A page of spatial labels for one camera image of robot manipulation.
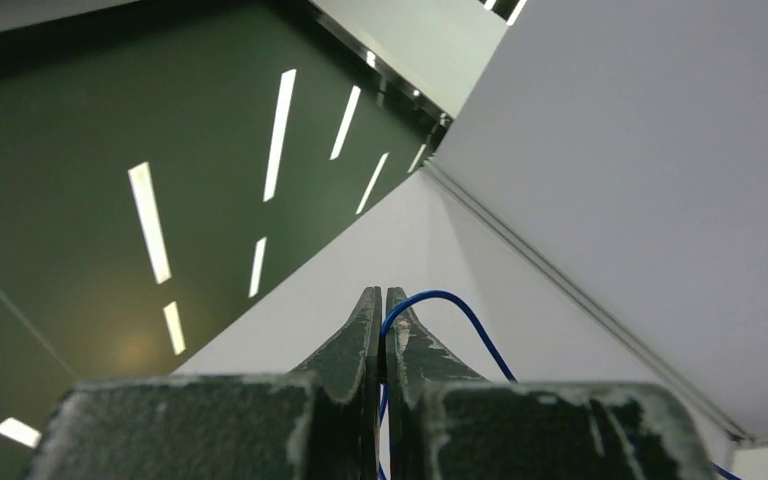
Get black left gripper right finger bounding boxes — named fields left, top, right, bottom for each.
left=385, top=287, right=716, bottom=479

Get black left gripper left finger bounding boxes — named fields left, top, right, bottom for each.
left=22, top=287, right=382, bottom=479

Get blue cables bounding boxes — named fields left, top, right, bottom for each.
left=377, top=289, right=746, bottom=480

